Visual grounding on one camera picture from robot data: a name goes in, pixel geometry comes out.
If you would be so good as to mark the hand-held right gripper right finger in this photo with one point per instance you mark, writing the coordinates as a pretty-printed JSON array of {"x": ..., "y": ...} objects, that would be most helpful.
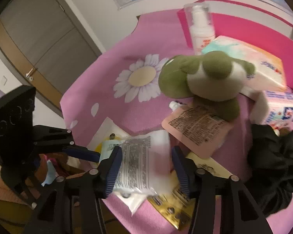
[{"x": 180, "y": 173}]

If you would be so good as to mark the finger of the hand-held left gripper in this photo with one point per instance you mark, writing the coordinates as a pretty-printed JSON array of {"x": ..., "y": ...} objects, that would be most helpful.
[
  {"x": 53, "y": 132},
  {"x": 85, "y": 156}
]

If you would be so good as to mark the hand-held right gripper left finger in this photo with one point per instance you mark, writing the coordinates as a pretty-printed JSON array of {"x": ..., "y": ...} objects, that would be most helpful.
[{"x": 112, "y": 173}]

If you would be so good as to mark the clear white cotton packet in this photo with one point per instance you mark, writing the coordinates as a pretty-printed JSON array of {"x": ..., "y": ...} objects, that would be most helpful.
[{"x": 141, "y": 160}]

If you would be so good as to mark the pink spout pouch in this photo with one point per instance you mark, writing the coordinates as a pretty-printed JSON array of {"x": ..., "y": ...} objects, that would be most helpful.
[{"x": 197, "y": 129}]

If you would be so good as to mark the black scrunchie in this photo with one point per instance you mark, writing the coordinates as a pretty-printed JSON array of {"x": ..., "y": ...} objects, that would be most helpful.
[{"x": 273, "y": 165}]

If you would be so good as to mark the green white plush toy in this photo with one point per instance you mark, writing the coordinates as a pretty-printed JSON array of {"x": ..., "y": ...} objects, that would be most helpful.
[{"x": 185, "y": 78}]

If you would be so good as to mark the cream soft piece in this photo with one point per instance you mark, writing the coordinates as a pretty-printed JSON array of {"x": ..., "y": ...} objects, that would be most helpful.
[{"x": 260, "y": 107}]

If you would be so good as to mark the small pink tissue pack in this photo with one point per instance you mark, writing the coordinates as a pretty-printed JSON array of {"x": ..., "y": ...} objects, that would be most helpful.
[{"x": 283, "y": 109}]

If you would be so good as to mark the pink box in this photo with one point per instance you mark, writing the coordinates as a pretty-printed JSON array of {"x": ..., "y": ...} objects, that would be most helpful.
[{"x": 246, "y": 26}]

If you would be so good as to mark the cream yellow packet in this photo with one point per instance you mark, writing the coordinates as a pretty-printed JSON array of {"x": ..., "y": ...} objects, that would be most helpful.
[{"x": 107, "y": 131}]

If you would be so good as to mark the gold packet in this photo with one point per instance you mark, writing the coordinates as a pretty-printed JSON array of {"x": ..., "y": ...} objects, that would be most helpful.
[{"x": 171, "y": 209}]

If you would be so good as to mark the grey brown door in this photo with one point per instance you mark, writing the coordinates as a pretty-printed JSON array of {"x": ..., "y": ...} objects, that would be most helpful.
[{"x": 39, "y": 29}]

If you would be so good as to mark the pastel tissue pack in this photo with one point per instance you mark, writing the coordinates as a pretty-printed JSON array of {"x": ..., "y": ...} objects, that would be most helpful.
[{"x": 263, "y": 70}]

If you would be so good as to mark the white pump bottle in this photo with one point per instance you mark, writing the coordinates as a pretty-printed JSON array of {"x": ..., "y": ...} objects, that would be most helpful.
[{"x": 202, "y": 31}]

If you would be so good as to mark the white light switch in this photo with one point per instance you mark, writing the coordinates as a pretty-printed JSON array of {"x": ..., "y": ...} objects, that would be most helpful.
[{"x": 4, "y": 80}]

